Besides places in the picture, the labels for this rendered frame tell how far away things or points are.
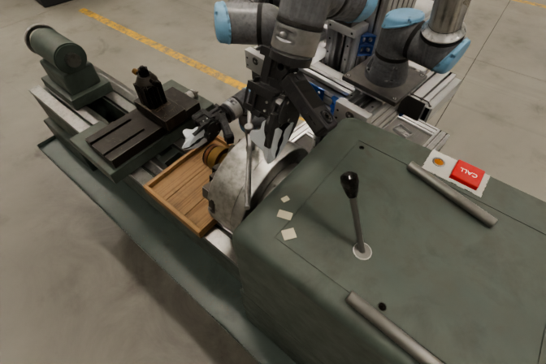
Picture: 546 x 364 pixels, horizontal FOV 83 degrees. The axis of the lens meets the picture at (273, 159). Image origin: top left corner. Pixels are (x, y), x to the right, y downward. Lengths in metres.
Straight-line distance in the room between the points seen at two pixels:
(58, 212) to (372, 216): 2.22
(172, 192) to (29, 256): 1.44
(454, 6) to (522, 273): 0.63
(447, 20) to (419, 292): 0.69
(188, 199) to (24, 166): 2.02
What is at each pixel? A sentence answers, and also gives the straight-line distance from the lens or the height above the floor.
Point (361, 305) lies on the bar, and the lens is 0.59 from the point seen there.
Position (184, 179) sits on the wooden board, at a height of 0.88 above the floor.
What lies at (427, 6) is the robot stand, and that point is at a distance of 1.66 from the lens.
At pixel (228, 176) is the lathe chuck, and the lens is 0.79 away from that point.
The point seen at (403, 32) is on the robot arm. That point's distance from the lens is 1.10.
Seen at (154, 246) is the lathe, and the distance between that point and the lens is 1.51.
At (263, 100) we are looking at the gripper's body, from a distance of 0.55.
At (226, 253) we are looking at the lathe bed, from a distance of 1.06.
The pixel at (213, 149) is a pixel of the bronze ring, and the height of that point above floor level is 1.12.
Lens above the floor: 1.82
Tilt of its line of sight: 49 degrees down
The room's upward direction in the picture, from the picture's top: straight up
